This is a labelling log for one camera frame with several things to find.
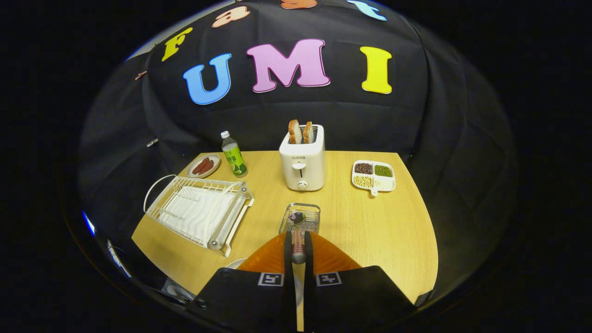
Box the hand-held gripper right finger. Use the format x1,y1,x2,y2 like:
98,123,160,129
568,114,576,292
303,230,418,333

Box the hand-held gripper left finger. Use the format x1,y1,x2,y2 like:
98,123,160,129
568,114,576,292
191,230,296,333

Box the cream round plate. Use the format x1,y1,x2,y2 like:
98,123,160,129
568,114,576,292
225,258,304,308

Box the spoon with brown handle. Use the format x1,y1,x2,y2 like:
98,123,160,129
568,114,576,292
289,212,307,265

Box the white wire dish rack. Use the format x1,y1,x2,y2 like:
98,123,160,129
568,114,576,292
143,174,255,258

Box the small metal wire basket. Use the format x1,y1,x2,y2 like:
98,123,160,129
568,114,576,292
278,203,321,234

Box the white divided dish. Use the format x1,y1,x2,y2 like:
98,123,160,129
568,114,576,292
351,160,396,197

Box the small grey plate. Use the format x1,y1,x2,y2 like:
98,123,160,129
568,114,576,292
187,153,222,179

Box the green label drink bottle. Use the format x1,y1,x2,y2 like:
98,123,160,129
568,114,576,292
220,131,248,178

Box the white toaster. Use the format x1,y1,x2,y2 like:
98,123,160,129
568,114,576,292
279,124,326,191

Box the black backdrop cloth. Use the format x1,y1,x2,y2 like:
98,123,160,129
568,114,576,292
79,0,516,296

